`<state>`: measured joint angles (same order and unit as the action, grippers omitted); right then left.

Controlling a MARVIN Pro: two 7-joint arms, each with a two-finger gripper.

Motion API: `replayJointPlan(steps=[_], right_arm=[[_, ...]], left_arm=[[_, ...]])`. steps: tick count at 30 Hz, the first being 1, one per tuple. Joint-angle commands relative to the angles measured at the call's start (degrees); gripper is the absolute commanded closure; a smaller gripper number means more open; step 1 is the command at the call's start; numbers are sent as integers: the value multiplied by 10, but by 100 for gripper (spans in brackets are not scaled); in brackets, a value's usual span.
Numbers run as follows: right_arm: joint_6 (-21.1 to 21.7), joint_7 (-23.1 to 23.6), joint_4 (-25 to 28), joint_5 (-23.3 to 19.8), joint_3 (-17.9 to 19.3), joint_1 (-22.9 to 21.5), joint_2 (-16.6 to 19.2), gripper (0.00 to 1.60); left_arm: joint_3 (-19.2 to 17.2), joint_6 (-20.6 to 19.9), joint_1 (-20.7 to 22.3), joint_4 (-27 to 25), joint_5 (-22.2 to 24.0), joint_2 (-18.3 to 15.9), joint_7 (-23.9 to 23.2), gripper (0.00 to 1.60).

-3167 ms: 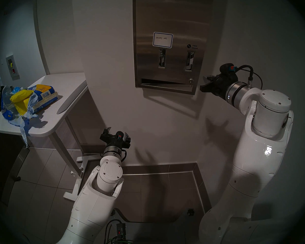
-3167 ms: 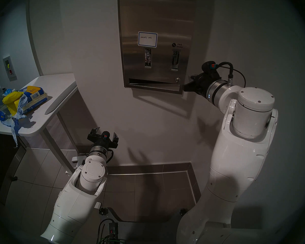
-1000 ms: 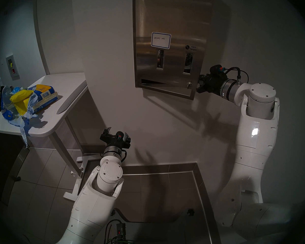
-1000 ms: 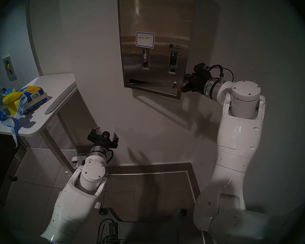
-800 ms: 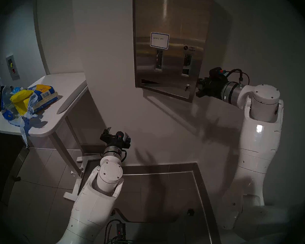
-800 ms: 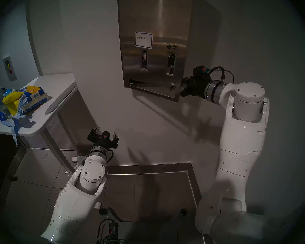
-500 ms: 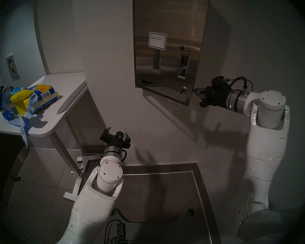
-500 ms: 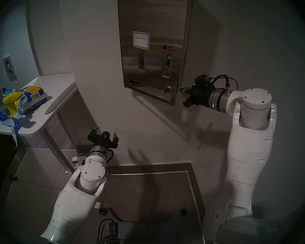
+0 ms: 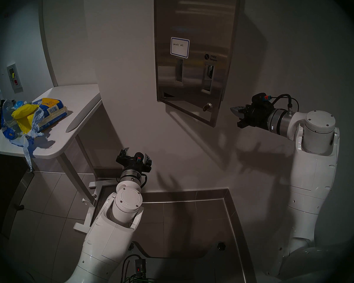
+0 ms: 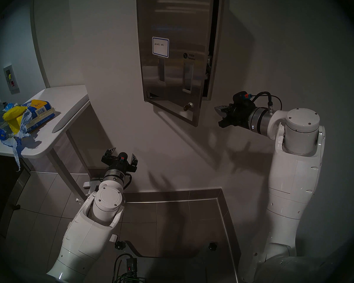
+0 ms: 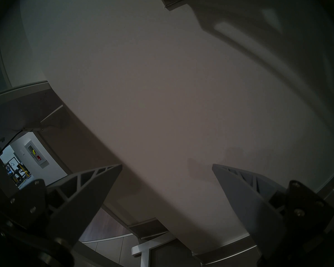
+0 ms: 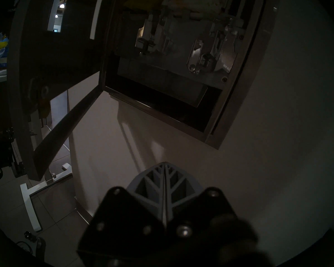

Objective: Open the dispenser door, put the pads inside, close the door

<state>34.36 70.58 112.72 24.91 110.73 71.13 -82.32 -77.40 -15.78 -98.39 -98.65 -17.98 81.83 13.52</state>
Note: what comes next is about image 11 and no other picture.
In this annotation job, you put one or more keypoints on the yellow black background machine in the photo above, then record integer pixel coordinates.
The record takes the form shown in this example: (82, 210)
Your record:
(18, 172)

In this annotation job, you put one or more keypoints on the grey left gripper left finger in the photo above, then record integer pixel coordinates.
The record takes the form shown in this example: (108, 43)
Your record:
(80, 197)

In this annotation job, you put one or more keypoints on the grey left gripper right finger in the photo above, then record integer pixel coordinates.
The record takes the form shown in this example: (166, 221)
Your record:
(253, 202)

